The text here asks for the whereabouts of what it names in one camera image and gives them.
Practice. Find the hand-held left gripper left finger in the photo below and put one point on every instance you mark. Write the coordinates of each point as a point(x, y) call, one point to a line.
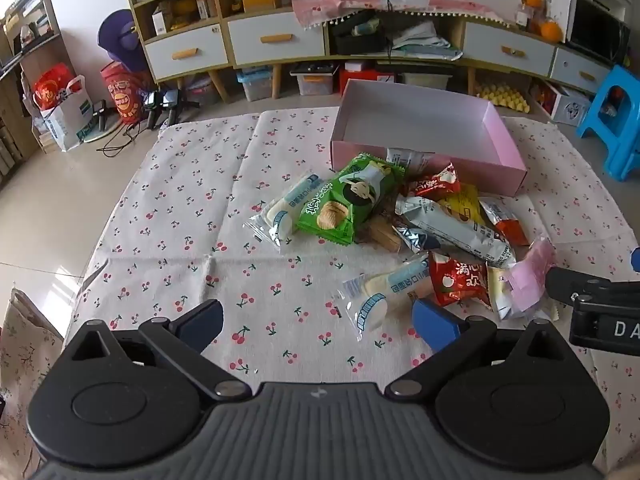
point(207, 321)

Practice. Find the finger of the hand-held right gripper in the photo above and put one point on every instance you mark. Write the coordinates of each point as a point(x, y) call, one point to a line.
point(562, 282)
point(636, 260)

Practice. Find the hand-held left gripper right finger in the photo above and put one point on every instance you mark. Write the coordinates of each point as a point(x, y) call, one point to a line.
point(435, 324)

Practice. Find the pink snack packet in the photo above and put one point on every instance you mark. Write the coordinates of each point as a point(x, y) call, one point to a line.
point(532, 267)

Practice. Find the red snack packet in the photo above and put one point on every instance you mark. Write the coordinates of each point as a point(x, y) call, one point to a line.
point(440, 182)
point(457, 280)

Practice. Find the cream cake packet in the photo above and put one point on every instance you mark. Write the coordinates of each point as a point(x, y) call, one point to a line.
point(502, 300)

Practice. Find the white bread roll packet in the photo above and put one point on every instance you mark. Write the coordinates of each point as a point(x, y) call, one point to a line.
point(285, 205)
point(380, 292)

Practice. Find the orange silver snack packet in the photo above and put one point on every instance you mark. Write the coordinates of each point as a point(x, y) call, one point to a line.
point(507, 222)

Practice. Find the silver dark blue packet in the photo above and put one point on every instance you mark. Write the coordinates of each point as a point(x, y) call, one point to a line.
point(415, 241)

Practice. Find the long white blue packet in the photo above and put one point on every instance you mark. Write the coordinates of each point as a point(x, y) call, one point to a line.
point(460, 232)

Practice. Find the golden brown snack packet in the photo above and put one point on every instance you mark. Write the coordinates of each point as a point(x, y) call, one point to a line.
point(385, 235)

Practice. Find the yellow snack packet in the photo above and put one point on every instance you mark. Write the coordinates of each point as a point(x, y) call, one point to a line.
point(462, 205)

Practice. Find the green chip packet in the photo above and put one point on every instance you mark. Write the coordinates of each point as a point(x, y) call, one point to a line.
point(345, 195)

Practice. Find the small white snack packet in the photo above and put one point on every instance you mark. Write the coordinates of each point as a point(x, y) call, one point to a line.
point(407, 160)

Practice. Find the pink cardboard box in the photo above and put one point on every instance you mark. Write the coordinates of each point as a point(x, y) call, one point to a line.
point(415, 115)

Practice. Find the cherry print cloth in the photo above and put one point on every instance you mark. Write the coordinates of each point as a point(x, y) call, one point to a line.
point(200, 210)

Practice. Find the blue plastic stool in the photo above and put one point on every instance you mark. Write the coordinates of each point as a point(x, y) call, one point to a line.
point(617, 110)

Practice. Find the white printed cardboard box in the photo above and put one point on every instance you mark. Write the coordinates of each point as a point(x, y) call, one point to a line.
point(570, 107)

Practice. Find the floral fabric bag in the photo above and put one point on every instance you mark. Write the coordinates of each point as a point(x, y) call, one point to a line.
point(25, 360)

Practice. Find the yellow egg tray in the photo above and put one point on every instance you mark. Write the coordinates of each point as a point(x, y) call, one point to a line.
point(502, 97)

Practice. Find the black microwave oven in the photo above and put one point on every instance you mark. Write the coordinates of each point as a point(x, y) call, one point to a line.
point(597, 30)

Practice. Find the low wooden TV cabinet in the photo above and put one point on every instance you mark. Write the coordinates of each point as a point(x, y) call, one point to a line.
point(505, 50)

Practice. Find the clear bin blue lid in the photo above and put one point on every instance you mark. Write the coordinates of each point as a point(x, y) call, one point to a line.
point(255, 85)

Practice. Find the white paper bag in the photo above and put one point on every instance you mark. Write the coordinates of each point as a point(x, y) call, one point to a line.
point(67, 125)

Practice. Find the red cartoon gift bag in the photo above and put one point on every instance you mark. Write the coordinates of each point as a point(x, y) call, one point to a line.
point(122, 95)

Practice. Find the white storage bin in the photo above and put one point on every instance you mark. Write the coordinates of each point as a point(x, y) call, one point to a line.
point(425, 80)

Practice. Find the clear bin dark lid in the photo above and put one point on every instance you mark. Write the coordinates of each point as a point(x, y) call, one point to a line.
point(312, 82)

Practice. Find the red cardboard box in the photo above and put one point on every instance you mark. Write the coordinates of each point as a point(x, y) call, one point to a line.
point(357, 67)

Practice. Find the wooden shelf cabinet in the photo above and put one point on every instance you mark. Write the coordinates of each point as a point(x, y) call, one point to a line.
point(185, 52)

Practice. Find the pile of papers and cloths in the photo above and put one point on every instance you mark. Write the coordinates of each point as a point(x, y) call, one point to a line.
point(425, 40)

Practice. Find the red shopping bag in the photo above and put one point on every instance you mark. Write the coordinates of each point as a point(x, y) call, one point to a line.
point(50, 87)

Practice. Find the wooden drawer cabinet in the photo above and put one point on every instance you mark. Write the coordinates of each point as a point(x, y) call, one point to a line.
point(275, 40)

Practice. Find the purple round chair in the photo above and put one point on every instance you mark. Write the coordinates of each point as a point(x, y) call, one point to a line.
point(120, 40)

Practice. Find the black storage box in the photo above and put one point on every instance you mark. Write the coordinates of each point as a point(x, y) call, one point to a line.
point(357, 40)

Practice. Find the pink cherry cover cloth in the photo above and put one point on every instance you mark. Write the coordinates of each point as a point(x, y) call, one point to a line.
point(350, 0)

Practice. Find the wooden bookshelf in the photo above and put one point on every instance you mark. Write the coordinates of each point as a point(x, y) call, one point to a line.
point(25, 35)

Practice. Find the black camera rig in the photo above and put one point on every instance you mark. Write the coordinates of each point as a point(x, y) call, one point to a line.
point(172, 102)
point(151, 105)

